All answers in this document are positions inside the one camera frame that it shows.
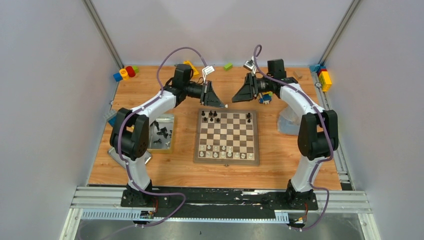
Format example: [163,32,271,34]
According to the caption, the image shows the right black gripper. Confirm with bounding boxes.
[232,72,274,102]

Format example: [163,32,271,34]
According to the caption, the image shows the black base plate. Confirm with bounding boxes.
[120,186,318,219]

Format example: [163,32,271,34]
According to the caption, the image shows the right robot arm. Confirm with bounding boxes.
[231,59,339,209]

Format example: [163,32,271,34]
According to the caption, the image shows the yellow triangle toy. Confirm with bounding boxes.
[183,60,199,76]

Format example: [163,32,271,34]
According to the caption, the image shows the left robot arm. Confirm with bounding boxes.
[109,64,226,207]

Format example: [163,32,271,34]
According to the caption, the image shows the purple cable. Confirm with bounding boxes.
[117,46,210,229]
[252,44,335,232]

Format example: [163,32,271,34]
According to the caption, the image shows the silver tin lid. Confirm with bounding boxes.
[107,147,152,168]

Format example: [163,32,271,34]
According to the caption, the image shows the green block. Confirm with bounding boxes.
[223,62,233,71]

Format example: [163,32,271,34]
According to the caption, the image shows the colourful round blocks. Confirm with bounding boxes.
[112,65,140,82]

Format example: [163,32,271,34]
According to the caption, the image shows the blue toy brick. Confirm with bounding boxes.
[103,109,117,127]

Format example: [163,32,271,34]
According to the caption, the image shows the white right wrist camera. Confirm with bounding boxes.
[243,59,256,72]

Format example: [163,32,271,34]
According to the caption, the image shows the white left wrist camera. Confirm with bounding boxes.
[201,65,215,82]

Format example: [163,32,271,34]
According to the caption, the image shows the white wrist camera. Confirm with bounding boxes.
[243,59,256,72]
[201,65,215,82]

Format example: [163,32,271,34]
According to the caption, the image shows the wooden chess board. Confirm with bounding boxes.
[193,108,260,166]

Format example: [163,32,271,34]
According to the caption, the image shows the brown wooden block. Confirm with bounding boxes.
[293,70,303,80]

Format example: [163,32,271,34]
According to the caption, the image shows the gold metal tin box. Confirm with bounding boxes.
[147,113,176,154]

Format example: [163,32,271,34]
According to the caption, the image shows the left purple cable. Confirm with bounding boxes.
[117,46,210,229]

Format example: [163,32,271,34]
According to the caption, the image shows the stacked colourful bricks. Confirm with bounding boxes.
[309,64,332,92]

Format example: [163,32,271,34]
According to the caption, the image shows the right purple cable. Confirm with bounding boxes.
[252,44,335,232]

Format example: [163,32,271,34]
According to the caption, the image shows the toy car of bricks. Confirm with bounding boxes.
[258,93,272,105]

